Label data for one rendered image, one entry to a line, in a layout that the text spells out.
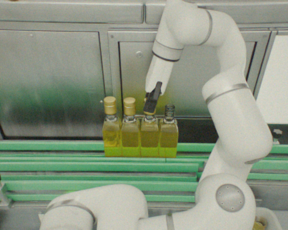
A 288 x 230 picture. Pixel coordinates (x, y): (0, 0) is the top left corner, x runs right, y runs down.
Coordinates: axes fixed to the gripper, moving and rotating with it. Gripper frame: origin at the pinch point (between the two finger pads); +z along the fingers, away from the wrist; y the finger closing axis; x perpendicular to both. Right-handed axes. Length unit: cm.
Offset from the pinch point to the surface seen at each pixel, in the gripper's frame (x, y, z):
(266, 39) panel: 28.4, -12.1, -22.3
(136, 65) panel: -5.9, -12.3, -4.5
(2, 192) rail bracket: -33.9, 16.9, 29.4
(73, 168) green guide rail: -17.4, 6.8, 26.2
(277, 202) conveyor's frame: 51, 6, 23
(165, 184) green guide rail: 9.5, 13.8, 17.0
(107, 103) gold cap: -11.9, 1.8, 2.8
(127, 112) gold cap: -5.6, 2.1, 3.8
